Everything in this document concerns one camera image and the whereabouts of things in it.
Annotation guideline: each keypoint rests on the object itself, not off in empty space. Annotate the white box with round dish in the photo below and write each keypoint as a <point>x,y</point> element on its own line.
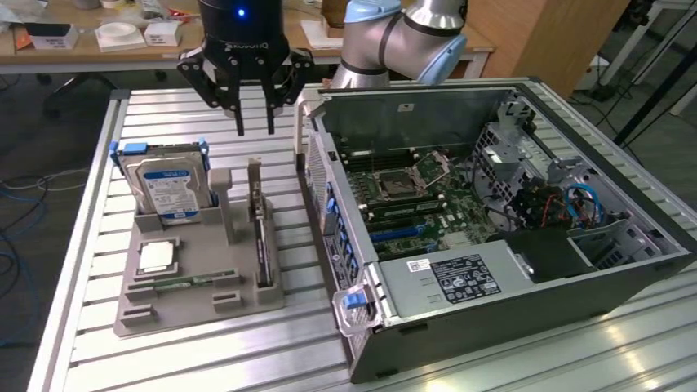
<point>120,36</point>

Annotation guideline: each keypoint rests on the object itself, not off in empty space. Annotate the green motherboard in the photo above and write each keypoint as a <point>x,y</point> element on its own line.
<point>462,220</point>

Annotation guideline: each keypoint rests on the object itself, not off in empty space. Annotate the white box with black top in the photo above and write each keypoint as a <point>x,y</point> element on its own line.
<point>50,36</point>

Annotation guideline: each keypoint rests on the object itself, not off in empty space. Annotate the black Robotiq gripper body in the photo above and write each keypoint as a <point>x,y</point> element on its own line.
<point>245,24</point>

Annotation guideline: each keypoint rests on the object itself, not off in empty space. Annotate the silver CPU chip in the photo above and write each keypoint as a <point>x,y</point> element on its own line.
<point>156,257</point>

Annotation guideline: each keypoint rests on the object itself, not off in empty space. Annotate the orange card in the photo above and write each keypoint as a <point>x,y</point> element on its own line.
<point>22,41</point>

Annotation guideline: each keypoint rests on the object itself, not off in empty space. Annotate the CPU socket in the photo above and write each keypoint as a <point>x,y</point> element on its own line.
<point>397,183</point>

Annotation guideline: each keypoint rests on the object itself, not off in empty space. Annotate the blue expansion slot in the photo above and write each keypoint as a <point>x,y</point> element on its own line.
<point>400,234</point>

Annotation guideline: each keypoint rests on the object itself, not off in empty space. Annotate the white box with red dot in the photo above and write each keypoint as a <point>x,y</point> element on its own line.
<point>593,73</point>

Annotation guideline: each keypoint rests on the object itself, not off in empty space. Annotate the white table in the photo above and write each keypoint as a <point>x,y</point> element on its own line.
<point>679,53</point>

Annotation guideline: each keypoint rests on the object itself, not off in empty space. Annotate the installed dark RAM stick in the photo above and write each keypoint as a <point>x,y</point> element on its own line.
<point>405,209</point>

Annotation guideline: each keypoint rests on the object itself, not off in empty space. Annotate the wooden desk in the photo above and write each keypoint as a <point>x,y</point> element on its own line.
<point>81,57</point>

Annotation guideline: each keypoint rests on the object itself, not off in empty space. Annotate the open metal socket cover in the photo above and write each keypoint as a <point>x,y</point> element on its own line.
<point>436,165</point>

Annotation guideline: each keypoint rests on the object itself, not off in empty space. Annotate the black plastic shroud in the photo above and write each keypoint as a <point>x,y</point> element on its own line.
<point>544,257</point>

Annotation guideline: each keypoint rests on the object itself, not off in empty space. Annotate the open dark grey PC case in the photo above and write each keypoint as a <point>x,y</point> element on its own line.
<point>489,322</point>

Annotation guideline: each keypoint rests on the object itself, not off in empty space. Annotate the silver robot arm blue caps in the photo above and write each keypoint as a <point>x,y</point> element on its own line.
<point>370,36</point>

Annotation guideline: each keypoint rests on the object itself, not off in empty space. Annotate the black office chair base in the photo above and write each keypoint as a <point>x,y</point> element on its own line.
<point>76,83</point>

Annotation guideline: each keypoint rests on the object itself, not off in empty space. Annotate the green RAM stick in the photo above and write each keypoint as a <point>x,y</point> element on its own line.
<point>190,281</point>

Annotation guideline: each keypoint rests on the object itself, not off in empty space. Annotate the silver disk bay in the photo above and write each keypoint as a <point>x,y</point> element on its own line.
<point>614,245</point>

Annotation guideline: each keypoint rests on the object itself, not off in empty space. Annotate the grey power supply with label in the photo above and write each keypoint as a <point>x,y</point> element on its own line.
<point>413,290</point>

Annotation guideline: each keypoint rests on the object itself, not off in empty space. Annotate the grey plastic parts rack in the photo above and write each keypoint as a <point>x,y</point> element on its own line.
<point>217,253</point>

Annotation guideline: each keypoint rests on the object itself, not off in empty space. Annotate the green expansion card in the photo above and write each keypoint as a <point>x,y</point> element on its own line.
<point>264,245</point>

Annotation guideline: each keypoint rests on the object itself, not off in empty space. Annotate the white flat paper box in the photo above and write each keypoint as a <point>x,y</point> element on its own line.
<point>318,38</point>

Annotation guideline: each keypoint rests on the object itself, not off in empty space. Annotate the black slanted stand pole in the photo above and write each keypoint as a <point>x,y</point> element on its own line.
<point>650,85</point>

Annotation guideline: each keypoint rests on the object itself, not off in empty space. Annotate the wooden cabinet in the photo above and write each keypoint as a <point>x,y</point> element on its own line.
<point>577,41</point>

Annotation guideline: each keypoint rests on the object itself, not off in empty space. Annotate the small white labelled box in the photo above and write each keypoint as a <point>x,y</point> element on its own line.
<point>162,33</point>

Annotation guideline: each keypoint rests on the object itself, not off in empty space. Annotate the blue case latch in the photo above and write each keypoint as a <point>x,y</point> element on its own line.
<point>353,302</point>

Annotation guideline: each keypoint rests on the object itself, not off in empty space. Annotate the silver metal drive cage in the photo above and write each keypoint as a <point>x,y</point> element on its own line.
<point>501,163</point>

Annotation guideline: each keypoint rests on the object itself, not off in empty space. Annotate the hard disk in blue caddy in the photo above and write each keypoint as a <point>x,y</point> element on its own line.
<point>168,192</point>

